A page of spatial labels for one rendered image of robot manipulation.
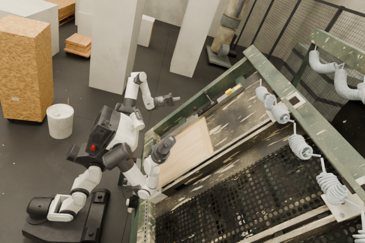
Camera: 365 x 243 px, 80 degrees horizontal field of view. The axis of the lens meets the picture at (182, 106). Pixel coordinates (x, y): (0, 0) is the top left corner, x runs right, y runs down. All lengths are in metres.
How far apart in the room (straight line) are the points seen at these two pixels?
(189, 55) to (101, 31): 2.27
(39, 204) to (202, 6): 4.29
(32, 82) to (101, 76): 1.35
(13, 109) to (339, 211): 3.29
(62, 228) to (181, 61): 4.09
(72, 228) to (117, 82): 2.48
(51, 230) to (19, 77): 1.68
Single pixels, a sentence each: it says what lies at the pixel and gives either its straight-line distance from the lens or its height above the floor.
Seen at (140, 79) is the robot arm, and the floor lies 1.52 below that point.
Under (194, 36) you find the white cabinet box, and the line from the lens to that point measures 5.13.
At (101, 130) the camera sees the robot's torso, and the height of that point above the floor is 1.37.
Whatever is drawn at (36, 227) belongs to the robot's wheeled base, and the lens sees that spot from 2.46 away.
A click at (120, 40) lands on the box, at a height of 1.01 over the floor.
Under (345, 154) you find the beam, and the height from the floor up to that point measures 1.92.
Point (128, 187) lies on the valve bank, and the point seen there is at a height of 0.74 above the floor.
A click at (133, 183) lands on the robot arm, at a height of 1.19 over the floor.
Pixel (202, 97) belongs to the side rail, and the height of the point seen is 1.39.
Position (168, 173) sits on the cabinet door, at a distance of 1.72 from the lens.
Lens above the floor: 2.35
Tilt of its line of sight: 33 degrees down
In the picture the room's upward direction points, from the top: 20 degrees clockwise
